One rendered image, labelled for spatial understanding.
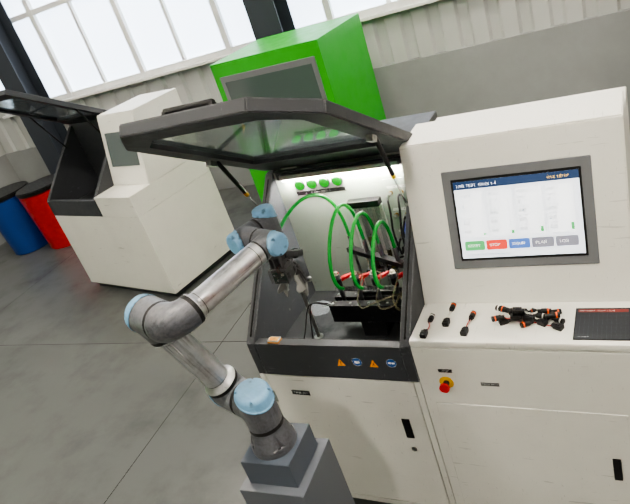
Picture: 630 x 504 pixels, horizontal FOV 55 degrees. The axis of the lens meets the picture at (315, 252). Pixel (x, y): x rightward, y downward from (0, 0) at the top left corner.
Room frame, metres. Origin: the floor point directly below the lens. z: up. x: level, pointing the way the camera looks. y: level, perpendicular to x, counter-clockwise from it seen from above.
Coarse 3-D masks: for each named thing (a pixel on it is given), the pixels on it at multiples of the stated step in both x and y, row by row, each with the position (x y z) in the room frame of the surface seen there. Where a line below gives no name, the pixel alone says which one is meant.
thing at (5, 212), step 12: (0, 192) 7.53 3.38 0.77; (12, 192) 7.30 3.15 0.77; (0, 204) 7.23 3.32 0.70; (12, 204) 7.26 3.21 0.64; (0, 216) 7.24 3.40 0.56; (12, 216) 7.25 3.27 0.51; (24, 216) 7.30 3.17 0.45; (0, 228) 7.30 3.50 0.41; (12, 228) 7.25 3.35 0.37; (24, 228) 7.28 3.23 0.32; (36, 228) 7.35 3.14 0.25; (12, 240) 7.28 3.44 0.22; (24, 240) 7.26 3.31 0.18; (36, 240) 7.31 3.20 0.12; (24, 252) 7.28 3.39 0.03
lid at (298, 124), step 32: (128, 128) 1.80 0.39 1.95; (160, 128) 1.73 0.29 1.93; (192, 128) 1.72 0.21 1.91; (224, 128) 1.82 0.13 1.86; (256, 128) 1.83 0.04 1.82; (288, 128) 1.85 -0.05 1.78; (320, 128) 1.86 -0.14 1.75; (352, 128) 1.79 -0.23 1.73; (384, 128) 1.90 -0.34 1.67; (224, 160) 2.27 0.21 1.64; (256, 160) 2.39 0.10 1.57; (288, 160) 2.33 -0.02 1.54; (320, 160) 2.36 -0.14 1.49
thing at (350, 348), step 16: (272, 352) 2.03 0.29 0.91; (288, 352) 1.99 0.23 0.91; (304, 352) 1.95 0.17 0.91; (320, 352) 1.91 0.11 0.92; (336, 352) 1.88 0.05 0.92; (352, 352) 1.84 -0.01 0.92; (368, 352) 1.80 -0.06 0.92; (384, 352) 1.77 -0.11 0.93; (400, 352) 1.74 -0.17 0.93; (272, 368) 2.05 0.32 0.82; (288, 368) 2.01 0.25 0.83; (304, 368) 1.97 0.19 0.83; (320, 368) 1.93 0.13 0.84; (336, 368) 1.89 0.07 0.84; (352, 368) 1.85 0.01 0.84; (368, 368) 1.81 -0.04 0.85; (384, 368) 1.78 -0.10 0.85; (400, 368) 1.75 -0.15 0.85
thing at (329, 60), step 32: (288, 32) 5.64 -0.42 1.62; (320, 32) 4.95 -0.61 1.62; (352, 32) 5.16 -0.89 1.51; (224, 64) 5.21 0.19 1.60; (256, 64) 5.03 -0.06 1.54; (288, 64) 4.85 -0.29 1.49; (320, 64) 4.70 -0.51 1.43; (352, 64) 5.04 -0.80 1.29; (224, 96) 5.28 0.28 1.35; (256, 96) 5.08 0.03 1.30; (288, 96) 4.91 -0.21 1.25; (320, 96) 4.74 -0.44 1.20; (352, 96) 4.92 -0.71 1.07
